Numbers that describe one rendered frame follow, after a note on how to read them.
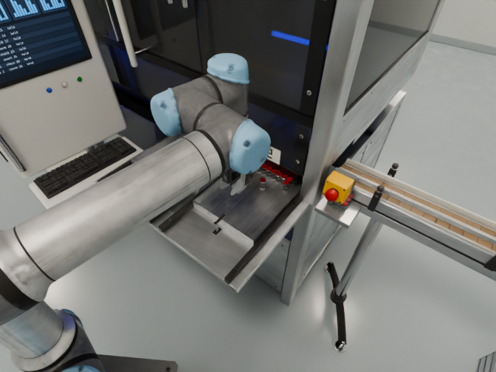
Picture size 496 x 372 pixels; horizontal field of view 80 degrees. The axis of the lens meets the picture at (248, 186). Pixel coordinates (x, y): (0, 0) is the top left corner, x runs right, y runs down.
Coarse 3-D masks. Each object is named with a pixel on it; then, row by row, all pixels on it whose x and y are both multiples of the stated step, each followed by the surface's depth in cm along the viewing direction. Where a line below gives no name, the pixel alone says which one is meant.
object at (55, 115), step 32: (0, 0) 91; (32, 0) 97; (64, 0) 103; (0, 32) 95; (32, 32) 101; (64, 32) 108; (0, 64) 99; (32, 64) 105; (64, 64) 113; (96, 64) 122; (0, 96) 103; (32, 96) 110; (64, 96) 119; (96, 96) 128; (0, 128) 108; (32, 128) 116; (64, 128) 125; (96, 128) 135; (32, 160) 122
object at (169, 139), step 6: (168, 138) 126; (174, 138) 129; (156, 144) 122; (162, 144) 125; (168, 144) 127; (150, 150) 120; (156, 150) 123; (138, 156) 117; (144, 156) 120; (132, 162) 116
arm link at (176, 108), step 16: (192, 80) 52; (208, 80) 52; (160, 96) 48; (176, 96) 49; (192, 96) 48; (208, 96) 49; (160, 112) 49; (176, 112) 48; (192, 112) 47; (160, 128) 52; (176, 128) 49; (192, 128) 47
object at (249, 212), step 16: (256, 176) 113; (208, 192) 106; (224, 192) 108; (256, 192) 108; (272, 192) 108; (288, 192) 108; (208, 208) 103; (224, 208) 103; (240, 208) 103; (256, 208) 103; (272, 208) 103; (224, 224) 96; (240, 224) 98; (256, 224) 98; (256, 240) 92
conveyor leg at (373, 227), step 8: (368, 224) 114; (376, 224) 110; (368, 232) 115; (376, 232) 113; (360, 240) 122; (368, 240) 117; (360, 248) 123; (368, 248) 121; (352, 256) 131; (360, 256) 126; (352, 264) 133; (360, 264) 131; (344, 272) 142; (352, 272) 136; (344, 280) 144; (352, 280) 144; (344, 288) 148; (336, 296) 157
